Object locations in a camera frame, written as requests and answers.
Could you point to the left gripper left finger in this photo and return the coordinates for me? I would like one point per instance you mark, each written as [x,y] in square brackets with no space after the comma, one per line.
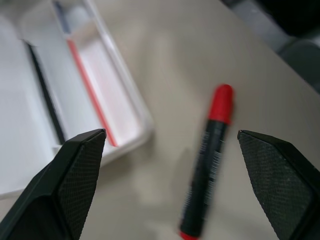
[62,187]

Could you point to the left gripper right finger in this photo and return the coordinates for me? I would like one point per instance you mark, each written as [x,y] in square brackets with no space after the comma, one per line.
[280,180]

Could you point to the red capped black marker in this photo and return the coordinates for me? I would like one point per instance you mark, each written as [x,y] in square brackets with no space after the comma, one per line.
[212,150]

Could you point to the thin black pencil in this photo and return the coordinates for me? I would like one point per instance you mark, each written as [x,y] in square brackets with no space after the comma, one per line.
[47,100]

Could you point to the thin red pencil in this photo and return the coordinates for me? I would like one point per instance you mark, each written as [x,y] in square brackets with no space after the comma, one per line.
[90,92]

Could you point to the white pencil case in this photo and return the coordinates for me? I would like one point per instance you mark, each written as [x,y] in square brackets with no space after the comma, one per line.
[15,100]

